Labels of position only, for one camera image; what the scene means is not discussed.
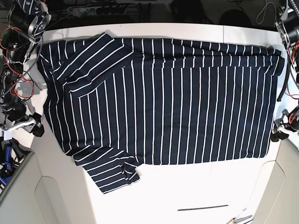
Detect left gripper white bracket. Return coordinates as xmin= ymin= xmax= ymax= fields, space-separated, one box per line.
xmin=270 ymin=108 xmax=299 ymax=142

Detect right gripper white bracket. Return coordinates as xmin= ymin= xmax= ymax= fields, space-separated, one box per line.
xmin=0 ymin=112 xmax=44 ymax=140

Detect navy white striped T-shirt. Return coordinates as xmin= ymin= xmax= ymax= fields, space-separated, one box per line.
xmin=37 ymin=33 xmax=285 ymax=193

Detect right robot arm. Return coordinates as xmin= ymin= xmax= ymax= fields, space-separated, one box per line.
xmin=0 ymin=0 xmax=51 ymax=140

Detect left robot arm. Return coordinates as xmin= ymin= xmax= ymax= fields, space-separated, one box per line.
xmin=271 ymin=0 xmax=299 ymax=142

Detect blue black clamps pile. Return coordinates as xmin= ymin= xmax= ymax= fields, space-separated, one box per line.
xmin=0 ymin=137 xmax=31 ymax=190

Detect left beige chair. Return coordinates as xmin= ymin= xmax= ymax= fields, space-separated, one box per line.
xmin=0 ymin=151 xmax=99 ymax=224

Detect beige chair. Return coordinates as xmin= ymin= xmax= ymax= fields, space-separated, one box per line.
xmin=243 ymin=137 xmax=299 ymax=224
xmin=0 ymin=151 xmax=99 ymax=224

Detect right beige chair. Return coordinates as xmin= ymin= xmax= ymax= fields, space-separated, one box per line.
xmin=243 ymin=137 xmax=299 ymax=224

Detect black table slot strip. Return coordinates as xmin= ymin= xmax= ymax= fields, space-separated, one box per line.
xmin=177 ymin=204 xmax=228 ymax=211

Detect grey tool at bottom edge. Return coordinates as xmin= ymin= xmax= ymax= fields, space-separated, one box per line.
xmin=227 ymin=215 xmax=253 ymax=224

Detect white power strip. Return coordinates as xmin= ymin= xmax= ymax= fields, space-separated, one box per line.
xmin=67 ymin=5 xmax=127 ymax=18

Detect grey looped cable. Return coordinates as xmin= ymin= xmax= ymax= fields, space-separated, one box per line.
xmin=256 ymin=0 xmax=276 ymax=25

